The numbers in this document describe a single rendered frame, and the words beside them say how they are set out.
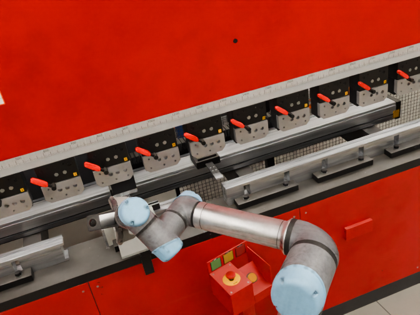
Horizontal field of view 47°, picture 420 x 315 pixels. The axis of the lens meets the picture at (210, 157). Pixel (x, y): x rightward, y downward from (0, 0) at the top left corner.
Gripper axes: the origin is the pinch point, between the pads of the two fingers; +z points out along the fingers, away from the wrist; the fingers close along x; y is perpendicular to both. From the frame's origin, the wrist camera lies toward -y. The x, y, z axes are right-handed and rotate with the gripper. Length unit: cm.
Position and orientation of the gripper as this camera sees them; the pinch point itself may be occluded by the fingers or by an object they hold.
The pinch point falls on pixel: (113, 221)
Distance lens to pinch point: 156.8
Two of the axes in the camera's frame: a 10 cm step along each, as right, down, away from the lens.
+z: -2.9, 1.9, 9.4
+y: 9.3, -1.7, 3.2
